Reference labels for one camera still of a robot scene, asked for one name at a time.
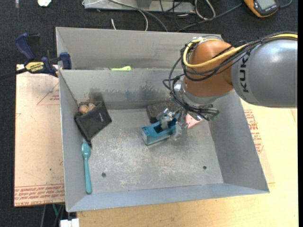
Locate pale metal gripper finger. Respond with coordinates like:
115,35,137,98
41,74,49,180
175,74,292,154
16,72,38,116
160,108,175,130
174,121,189,140

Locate pink flat piece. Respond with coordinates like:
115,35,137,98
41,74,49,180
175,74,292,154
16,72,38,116
185,113,205,129

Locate blue open box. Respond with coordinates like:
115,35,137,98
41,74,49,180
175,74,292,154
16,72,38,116
141,118,178,147

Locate grey metal bin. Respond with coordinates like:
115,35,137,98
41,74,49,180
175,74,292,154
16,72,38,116
55,26,270,212

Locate black fabric pouch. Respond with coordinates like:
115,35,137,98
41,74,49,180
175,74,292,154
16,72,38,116
74,100,113,147

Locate tan toy food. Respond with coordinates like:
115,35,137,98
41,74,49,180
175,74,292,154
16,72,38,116
79,103,97,115

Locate teal plastic spoon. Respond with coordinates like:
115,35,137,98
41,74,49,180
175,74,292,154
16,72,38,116
81,141,93,195

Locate brown cardboard board red print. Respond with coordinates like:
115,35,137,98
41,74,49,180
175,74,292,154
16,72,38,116
14,64,276,208

